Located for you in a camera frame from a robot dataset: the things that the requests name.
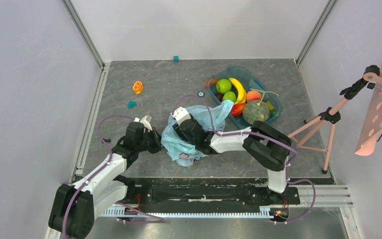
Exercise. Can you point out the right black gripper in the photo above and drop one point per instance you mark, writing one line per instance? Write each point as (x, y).
(182, 131)

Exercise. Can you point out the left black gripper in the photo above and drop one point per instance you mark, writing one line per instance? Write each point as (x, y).
(157, 141)

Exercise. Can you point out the light blue plastic bag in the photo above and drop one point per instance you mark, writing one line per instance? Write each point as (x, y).
(183, 153)

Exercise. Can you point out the green fake apple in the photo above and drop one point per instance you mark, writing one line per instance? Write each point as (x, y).
(223, 86)

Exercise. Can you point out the green netted fake melon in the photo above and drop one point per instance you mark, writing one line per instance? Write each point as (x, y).
(256, 111)

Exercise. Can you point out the pink fake peach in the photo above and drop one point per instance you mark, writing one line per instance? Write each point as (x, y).
(253, 95)

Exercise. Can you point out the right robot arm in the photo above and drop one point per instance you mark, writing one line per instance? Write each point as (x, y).
(265, 144)

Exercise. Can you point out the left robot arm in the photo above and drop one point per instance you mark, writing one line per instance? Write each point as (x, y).
(76, 207)

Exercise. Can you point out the dark brown fake fruit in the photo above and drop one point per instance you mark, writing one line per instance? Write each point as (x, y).
(219, 96)

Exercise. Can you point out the red fake mango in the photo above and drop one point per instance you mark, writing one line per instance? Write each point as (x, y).
(237, 109)

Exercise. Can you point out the green fake fruit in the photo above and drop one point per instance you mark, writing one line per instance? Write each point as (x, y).
(230, 95)

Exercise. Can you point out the yellow fake banana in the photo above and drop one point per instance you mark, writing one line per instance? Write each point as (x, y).
(241, 97)

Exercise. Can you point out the small teal piece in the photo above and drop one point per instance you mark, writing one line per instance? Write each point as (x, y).
(131, 104)

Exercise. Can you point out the orange curved toy piece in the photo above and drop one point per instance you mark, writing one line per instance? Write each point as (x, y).
(210, 82)

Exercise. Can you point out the yellow orange toy block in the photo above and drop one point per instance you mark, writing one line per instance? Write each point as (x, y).
(138, 87)

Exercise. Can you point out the teal rectangular block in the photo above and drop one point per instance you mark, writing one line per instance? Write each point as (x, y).
(255, 84)

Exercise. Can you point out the teal plastic bin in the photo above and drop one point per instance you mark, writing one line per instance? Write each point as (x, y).
(247, 81)

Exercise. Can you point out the yellow small block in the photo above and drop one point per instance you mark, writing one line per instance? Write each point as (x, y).
(270, 106)

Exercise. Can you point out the pink music stand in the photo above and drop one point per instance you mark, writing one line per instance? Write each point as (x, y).
(372, 126)

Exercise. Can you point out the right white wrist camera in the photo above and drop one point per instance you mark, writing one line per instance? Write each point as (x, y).
(180, 115)

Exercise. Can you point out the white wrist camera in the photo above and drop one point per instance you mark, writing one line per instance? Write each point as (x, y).
(146, 121)
(180, 115)

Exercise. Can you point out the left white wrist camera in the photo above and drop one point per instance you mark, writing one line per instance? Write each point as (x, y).
(146, 121)

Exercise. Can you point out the white cable tray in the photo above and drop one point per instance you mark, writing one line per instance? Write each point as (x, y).
(118, 211)

